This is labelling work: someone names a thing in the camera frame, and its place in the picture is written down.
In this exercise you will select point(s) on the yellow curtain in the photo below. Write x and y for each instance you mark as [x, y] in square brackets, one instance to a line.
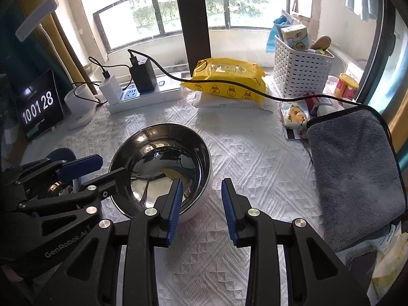
[68, 47]

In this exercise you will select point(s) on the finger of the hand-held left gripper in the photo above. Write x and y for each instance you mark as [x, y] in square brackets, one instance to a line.
[111, 178]
[81, 167]

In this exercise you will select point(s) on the white soft packet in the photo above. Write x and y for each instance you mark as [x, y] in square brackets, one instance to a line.
[223, 104]

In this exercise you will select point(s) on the yellow wipes packet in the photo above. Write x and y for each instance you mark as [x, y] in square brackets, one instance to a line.
[223, 73]

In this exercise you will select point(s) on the white desk lamp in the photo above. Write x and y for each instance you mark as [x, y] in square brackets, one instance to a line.
[81, 114]

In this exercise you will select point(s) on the steel bowl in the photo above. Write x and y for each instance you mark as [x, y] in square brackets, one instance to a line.
[153, 153]

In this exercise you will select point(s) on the white charger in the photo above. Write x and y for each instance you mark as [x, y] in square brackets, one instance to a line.
[111, 91]

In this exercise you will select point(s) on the brown rounded object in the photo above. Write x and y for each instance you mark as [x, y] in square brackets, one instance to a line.
[320, 42]

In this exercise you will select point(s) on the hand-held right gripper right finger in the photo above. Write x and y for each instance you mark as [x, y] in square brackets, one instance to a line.
[229, 210]

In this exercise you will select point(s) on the white plastic basket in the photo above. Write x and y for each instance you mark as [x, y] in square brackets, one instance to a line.
[299, 70]

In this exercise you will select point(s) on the black charger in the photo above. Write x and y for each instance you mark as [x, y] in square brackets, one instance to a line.
[143, 78]

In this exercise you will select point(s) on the pale yellow packet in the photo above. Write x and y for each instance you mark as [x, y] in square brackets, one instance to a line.
[392, 261]

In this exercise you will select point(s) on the red can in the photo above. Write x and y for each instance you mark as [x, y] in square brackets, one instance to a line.
[346, 89]

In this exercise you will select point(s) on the red white box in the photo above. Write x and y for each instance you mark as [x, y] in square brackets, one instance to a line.
[314, 103]

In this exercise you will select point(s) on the duck print packet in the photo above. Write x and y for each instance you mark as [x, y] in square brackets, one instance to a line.
[295, 114]

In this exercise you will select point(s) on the dark vertical post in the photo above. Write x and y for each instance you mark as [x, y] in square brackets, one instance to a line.
[193, 16]

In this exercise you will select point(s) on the blue white packet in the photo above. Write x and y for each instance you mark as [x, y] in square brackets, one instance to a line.
[280, 22]

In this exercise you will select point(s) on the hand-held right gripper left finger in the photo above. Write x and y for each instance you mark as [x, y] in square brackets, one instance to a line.
[175, 210]

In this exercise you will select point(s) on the black tablet clock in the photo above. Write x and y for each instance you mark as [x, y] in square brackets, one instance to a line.
[38, 108]

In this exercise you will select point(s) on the window with dark frame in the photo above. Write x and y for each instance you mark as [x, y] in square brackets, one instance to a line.
[143, 16]

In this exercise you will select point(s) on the white textured tablecloth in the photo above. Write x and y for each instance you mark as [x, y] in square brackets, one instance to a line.
[255, 153]

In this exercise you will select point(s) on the grey towel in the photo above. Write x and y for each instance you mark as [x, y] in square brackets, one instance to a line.
[350, 172]

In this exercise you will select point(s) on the white power strip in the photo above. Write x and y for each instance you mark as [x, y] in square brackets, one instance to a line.
[165, 92]

